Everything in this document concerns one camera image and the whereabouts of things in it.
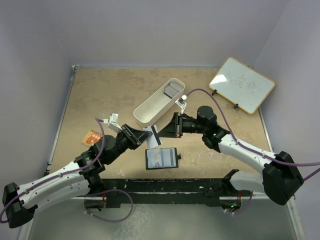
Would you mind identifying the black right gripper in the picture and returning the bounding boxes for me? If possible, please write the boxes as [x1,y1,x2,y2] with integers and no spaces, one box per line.
[156,112,207,139]

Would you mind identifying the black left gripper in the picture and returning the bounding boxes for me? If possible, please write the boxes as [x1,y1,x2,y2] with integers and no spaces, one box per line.
[105,124,152,165]

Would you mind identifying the white magnetic stripe card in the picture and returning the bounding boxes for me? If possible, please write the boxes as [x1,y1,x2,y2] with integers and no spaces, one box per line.
[143,124,163,149]

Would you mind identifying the white plastic card tray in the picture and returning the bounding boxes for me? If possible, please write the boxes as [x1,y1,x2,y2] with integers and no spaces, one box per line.
[133,78,186,128]

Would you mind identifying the black leather card holder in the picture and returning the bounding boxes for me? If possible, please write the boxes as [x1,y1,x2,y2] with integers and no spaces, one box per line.
[145,147,182,170]

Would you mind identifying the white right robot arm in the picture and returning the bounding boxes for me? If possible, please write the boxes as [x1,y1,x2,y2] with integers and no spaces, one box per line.
[157,106,304,206]

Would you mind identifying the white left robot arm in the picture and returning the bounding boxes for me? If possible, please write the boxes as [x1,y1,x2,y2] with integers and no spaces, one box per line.
[0,124,152,229]

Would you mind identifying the stack of cards in tray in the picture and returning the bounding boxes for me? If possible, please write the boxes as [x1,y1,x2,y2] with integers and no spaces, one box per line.
[163,81,183,99]

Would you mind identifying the orange spiral notepad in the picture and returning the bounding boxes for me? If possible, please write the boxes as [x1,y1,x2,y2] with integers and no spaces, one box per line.
[82,130,103,147]

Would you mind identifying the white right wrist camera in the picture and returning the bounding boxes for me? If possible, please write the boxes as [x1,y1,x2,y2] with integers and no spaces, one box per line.
[175,95,188,115]

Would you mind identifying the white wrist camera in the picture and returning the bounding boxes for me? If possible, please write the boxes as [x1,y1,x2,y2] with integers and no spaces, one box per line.
[175,95,188,115]
[102,112,122,133]

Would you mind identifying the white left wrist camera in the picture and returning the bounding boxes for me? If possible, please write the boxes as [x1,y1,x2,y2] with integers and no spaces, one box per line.
[102,112,122,133]

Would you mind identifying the small whiteboard yellow frame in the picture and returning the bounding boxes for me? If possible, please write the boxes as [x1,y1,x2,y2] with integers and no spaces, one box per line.
[209,57,276,114]

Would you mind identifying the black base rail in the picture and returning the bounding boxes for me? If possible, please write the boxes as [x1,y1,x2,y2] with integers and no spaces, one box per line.
[85,178,250,208]

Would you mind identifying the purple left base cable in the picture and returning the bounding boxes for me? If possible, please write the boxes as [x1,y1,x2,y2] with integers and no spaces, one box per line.
[83,187,134,222]

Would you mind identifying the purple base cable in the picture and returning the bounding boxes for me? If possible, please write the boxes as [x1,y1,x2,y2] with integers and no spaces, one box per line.
[83,187,134,222]
[223,192,254,216]

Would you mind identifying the aluminium frame rail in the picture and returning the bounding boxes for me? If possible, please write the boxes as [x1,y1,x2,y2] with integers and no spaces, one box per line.
[258,107,274,152]

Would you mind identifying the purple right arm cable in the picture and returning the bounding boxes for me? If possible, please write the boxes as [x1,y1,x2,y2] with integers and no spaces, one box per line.
[184,88,320,182]

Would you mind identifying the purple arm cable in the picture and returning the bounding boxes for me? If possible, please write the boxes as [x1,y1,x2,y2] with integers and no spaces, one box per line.
[184,88,320,182]
[0,116,106,223]

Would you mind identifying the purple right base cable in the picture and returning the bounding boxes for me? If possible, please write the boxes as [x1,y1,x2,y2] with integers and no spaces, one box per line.
[223,192,254,216]

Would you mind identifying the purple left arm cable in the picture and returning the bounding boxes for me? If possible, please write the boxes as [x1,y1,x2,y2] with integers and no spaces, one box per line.
[0,116,106,223]

